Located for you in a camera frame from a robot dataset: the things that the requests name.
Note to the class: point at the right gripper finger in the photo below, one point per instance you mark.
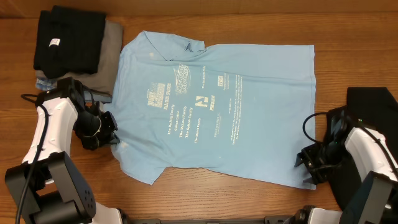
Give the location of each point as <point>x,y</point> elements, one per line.
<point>310,180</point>
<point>300,159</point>

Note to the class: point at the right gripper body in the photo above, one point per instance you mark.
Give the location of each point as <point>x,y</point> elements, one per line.
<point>310,162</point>

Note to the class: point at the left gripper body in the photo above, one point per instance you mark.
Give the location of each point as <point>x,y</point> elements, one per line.
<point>94,131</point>

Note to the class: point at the light blue printed t-shirt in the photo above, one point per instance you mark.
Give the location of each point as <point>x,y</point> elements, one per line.
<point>236,109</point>

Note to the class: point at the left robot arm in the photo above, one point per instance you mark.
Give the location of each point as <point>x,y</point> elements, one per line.
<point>47,187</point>

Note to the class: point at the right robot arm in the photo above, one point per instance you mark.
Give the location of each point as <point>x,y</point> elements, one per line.
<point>354,159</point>

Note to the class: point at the folded grey garment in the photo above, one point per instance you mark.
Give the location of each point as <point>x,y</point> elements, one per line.
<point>105,78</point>

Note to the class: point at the folded blue jeans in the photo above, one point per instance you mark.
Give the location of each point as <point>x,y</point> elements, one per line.
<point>45,85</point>

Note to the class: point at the black garment at right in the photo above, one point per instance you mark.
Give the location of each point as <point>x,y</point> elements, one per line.
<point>378,109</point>

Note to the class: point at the folded black garment on stack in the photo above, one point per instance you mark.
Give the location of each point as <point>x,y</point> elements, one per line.
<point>68,40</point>

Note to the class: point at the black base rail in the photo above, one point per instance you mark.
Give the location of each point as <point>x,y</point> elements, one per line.
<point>280,219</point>

